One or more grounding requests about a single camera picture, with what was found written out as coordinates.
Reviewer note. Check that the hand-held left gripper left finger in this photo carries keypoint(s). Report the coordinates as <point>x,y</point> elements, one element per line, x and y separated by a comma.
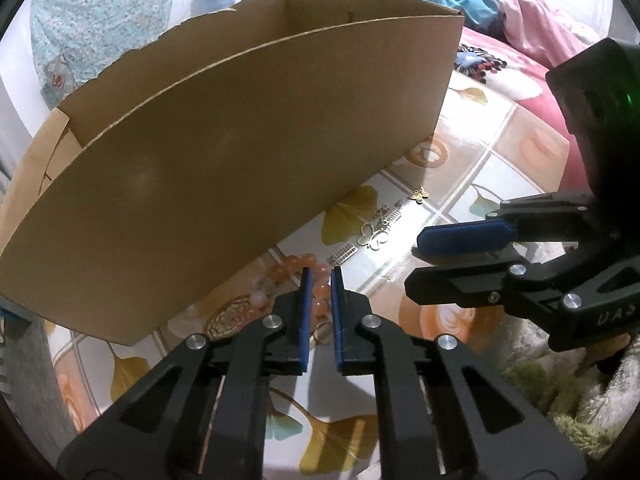
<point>304,320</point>

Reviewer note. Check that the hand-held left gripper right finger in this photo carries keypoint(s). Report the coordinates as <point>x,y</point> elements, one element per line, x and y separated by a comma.
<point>337,320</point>

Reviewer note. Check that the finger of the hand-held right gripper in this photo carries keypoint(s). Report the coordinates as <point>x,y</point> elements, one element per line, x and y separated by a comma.
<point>465,237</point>
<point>450,285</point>

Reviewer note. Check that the small gold butterfly charm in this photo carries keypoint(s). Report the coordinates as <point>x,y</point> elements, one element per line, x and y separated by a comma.
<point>419,195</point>

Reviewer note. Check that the small silver comb clip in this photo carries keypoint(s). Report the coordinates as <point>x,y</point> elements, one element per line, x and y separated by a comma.
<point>342,255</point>
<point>392,217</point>

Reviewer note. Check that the brown cardboard box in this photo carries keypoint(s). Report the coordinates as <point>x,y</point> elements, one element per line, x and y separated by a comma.
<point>200,185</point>

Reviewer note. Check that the white fluffy blanket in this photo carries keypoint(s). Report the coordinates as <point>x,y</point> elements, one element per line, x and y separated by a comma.
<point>525,340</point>

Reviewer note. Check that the light pink blanket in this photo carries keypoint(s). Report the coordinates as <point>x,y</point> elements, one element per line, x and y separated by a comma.
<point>540,25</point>

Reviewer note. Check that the green fluffy cloth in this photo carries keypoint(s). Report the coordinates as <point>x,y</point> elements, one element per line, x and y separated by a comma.
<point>560,390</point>

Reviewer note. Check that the patchwork wall hanging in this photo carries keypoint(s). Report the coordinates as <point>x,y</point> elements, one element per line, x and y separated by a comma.
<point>60,77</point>

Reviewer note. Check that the teal patterned wall cloth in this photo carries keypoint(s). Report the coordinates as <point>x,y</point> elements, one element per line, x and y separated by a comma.
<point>100,20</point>

